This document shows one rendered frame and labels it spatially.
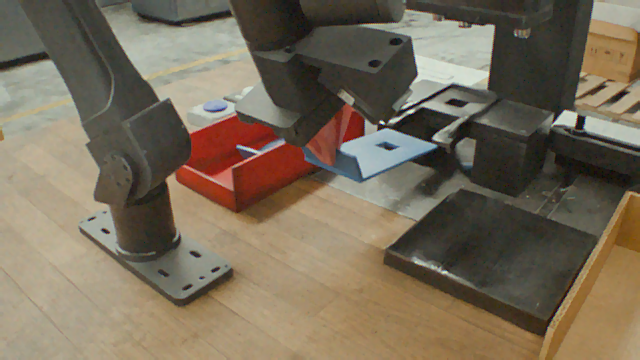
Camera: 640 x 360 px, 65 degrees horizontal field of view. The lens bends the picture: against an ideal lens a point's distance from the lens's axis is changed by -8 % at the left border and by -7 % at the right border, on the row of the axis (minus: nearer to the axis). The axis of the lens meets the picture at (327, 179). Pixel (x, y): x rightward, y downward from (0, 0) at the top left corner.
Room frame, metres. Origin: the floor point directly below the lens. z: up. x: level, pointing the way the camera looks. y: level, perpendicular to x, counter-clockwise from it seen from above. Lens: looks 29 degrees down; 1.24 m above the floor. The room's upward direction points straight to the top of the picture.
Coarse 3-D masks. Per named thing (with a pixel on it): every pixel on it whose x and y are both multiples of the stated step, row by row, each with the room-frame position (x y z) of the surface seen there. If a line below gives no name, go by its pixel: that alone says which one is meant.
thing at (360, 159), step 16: (352, 144) 0.52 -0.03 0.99; (368, 144) 0.52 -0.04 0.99; (384, 144) 0.54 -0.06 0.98; (400, 144) 0.53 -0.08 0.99; (416, 144) 0.53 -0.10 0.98; (432, 144) 0.54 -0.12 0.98; (336, 160) 0.44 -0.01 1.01; (352, 160) 0.42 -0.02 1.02; (368, 160) 0.48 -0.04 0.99; (384, 160) 0.48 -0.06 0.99; (400, 160) 0.48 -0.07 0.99; (352, 176) 0.44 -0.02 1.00; (368, 176) 0.44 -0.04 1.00
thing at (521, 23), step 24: (408, 0) 0.67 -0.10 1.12; (432, 0) 0.65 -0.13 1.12; (456, 0) 0.63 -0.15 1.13; (480, 0) 0.61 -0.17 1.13; (504, 0) 0.59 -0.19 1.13; (528, 0) 0.58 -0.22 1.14; (552, 0) 0.64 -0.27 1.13; (480, 24) 0.64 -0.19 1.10; (504, 24) 0.59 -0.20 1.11; (528, 24) 0.58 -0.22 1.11
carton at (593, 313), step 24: (624, 216) 0.45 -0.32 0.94; (600, 240) 0.37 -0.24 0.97; (624, 240) 0.45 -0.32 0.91; (600, 264) 0.39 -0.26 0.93; (624, 264) 0.42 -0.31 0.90; (576, 288) 0.31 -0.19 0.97; (600, 288) 0.38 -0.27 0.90; (624, 288) 0.38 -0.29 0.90; (576, 312) 0.34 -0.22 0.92; (600, 312) 0.35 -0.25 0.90; (624, 312) 0.34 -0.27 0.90; (552, 336) 0.26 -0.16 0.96; (576, 336) 0.32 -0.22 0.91; (600, 336) 0.32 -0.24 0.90; (624, 336) 0.31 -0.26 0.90
